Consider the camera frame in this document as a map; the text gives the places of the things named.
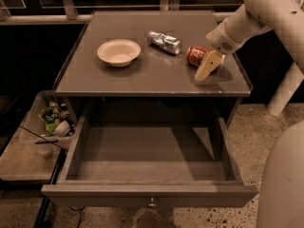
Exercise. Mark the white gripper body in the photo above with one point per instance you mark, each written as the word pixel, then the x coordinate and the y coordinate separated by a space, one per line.
pixel 221 40

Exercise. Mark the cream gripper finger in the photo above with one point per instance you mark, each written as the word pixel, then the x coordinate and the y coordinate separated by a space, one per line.
pixel 211 61

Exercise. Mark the red coke can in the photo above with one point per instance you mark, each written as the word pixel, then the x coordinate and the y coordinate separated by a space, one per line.
pixel 195 55

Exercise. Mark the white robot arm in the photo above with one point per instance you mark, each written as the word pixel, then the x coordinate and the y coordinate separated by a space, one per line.
pixel 281 196

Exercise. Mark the crushed silver can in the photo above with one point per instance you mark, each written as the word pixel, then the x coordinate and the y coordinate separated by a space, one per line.
pixel 166 42

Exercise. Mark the grey cabinet with flat top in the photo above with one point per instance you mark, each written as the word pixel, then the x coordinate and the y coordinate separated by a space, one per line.
pixel 154 73

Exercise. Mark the open grey top drawer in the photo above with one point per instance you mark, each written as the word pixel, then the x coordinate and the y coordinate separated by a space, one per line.
pixel 127 151

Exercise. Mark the small metal drawer knob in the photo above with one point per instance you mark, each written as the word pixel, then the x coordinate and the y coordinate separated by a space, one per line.
pixel 152 204

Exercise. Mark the white paper bowl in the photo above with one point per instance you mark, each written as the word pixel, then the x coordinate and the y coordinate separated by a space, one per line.
pixel 119 52

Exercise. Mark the metal window railing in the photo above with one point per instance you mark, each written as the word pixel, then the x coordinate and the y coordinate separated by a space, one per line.
pixel 126 7

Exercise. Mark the white cup in bin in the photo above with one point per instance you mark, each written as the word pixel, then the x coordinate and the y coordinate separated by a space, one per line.
pixel 62 129

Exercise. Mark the green snack bag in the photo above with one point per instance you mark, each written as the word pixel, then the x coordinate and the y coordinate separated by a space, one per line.
pixel 50 117

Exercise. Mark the black pen in bin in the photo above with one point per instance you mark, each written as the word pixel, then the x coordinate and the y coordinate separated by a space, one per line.
pixel 47 141

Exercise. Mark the clear plastic bin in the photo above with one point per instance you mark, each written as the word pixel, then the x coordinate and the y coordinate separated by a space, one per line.
pixel 23 160

